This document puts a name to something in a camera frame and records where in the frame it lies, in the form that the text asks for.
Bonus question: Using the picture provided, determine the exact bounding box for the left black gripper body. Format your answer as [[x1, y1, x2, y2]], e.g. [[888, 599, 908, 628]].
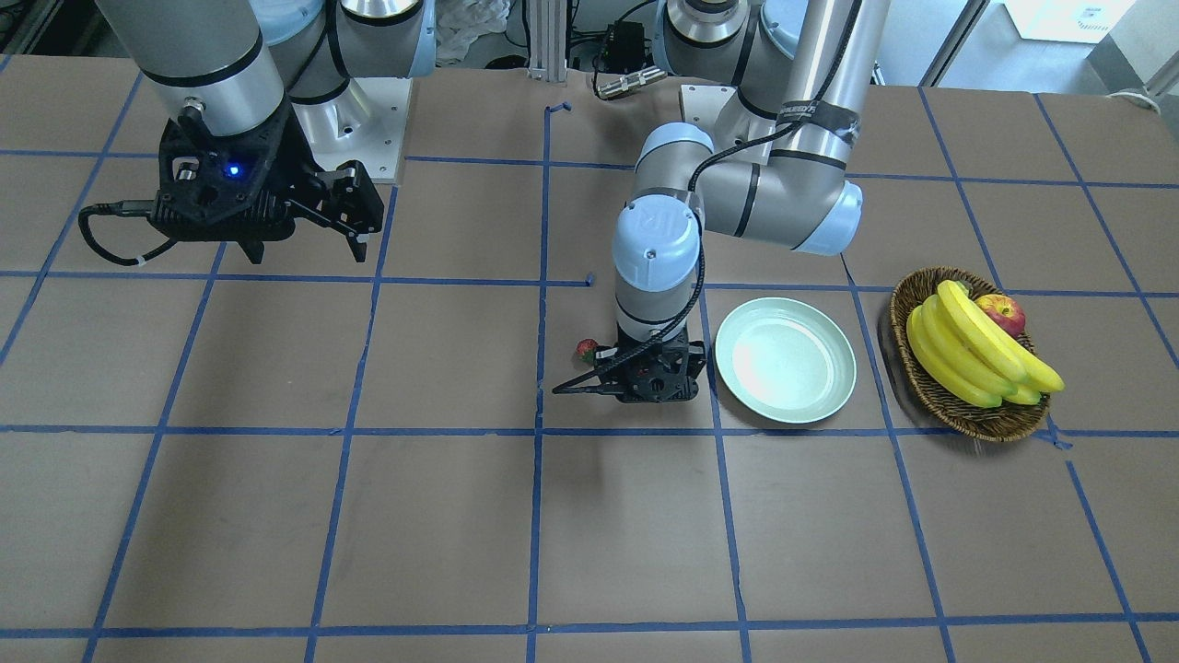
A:
[[590, 336, 706, 403]]

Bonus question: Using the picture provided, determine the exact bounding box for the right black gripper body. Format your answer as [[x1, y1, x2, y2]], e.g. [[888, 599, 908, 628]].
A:
[[150, 106, 320, 264]]

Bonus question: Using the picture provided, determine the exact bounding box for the red strawberry two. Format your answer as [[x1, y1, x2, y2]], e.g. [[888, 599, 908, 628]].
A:
[[577, 337, 599, 365]]

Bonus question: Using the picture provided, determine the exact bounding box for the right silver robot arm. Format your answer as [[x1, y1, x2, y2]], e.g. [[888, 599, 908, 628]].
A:
[[77, 1, 437, 267]]

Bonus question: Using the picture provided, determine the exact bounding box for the light green plate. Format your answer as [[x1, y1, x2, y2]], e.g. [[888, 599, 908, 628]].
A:
[[714, 297, 858, 425]]

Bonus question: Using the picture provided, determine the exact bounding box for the yellow banana bunch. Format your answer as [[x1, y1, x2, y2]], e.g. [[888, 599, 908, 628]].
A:
[[905, 280, 1066, 408]]

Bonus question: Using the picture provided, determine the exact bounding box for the brown wicker basket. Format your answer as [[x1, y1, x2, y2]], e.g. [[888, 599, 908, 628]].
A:
[[877, 267, 1052, 442]]

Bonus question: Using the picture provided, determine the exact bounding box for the red yellow apple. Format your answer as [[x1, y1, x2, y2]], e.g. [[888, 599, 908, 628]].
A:
[[975, 294, 1026, 339]]

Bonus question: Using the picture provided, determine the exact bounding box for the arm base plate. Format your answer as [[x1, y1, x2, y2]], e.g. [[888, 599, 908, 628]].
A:
[[294, 78, 414, 184]]

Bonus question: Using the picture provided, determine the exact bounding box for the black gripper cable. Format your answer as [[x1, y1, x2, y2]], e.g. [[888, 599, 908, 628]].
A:
[[77, 201, 176, 269]]

